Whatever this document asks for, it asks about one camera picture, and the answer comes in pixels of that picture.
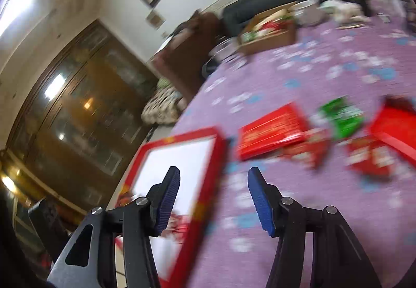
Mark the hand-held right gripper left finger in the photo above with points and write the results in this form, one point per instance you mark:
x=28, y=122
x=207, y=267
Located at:
x=169, y=200

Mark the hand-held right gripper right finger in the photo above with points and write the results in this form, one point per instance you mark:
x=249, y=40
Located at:
x=260, y=203

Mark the red cardboard box white inside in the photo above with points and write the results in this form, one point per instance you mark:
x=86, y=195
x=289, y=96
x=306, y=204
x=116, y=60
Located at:
x=188, y=158

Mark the large red snack packet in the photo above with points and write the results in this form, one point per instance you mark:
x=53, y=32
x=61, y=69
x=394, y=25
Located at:
x=269, y=135

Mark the small red white snack packet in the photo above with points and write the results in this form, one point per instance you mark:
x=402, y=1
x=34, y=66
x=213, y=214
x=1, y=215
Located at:
x=367, y=156

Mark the green snack packet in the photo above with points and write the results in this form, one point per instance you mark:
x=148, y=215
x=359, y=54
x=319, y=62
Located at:
x=344, y=119

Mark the patterned blanket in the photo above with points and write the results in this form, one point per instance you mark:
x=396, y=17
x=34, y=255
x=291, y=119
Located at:
x=161, y=109

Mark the green cushion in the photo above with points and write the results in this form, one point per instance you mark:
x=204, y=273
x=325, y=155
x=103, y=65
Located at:
x=163, y=82

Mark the purple floral tablecloth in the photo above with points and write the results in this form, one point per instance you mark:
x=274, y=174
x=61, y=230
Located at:
x=292, y=89

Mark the wooden glass-door cabinet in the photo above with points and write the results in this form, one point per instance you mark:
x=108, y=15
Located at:
x=81, y=106

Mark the brown armchair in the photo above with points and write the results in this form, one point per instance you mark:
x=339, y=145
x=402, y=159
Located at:
x=188, y=60

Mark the red box lid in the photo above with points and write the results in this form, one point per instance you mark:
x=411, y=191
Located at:
x=396, y=128

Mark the clear plastic cup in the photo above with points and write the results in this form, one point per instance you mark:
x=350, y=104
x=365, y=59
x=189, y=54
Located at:
x=224, y=49

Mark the brown cardboard box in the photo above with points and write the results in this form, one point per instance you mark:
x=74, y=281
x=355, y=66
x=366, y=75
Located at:
x=269, y=42

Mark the brown cloth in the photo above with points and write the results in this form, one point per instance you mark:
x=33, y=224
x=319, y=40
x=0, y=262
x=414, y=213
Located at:
x=190, y=21

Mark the white mug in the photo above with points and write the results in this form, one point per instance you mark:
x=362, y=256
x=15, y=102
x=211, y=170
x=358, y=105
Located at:
x=307, y=15

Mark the thin wooden stick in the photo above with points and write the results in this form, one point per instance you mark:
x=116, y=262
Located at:
x=351, y=26

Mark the white cloth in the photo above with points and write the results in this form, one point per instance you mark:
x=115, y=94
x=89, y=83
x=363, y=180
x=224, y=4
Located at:
x=347, y=11

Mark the small wall frame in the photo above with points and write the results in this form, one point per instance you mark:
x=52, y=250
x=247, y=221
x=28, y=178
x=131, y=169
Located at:
x=155, y=19

